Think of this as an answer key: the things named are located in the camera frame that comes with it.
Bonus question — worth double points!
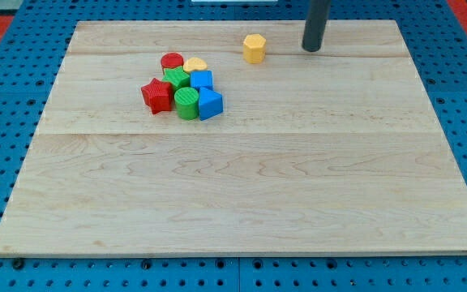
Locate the red cylinder block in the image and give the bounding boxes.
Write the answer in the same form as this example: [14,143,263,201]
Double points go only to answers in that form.
[160,52,184,72]

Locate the blue triangle block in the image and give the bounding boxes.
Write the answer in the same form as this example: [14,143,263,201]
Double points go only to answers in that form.
[198,88,224,120]

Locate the light wooden board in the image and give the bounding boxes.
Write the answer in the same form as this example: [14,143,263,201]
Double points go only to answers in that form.
[0,20,467,258]

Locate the blue cube block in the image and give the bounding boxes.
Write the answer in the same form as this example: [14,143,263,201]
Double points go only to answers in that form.
[190,71,214,91]

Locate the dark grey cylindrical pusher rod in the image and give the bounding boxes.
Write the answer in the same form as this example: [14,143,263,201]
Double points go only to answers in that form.
[302,0,332,52]

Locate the yellow hexagon block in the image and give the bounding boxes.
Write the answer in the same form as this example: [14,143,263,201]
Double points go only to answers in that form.
[243,34,266,64]

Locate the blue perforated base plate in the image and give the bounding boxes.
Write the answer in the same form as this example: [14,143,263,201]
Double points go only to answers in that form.
[0,0,467,291]

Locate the green star block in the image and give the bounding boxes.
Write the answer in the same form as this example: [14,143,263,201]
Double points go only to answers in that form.
[162,66,191,92]

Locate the red star block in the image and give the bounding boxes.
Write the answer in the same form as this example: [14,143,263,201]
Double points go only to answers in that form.
[140,78,174,114]

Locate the green cylinder block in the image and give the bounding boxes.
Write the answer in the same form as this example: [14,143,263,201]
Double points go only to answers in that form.
[174,87,199,120]

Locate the yellow heart block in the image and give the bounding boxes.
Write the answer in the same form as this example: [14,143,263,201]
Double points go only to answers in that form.
[183,57,208,74]

